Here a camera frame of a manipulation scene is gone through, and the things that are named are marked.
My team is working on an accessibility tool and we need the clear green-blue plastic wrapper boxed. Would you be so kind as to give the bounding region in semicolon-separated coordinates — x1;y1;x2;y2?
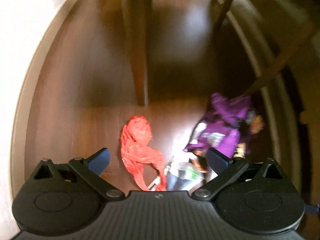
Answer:
164;158;205;193

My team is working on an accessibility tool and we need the red plastic bag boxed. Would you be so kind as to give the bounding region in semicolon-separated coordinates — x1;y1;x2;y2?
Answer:
120;116;167;191

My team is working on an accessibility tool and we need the purple snack bag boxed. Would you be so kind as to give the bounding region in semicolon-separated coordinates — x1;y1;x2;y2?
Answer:
184;93;265;158

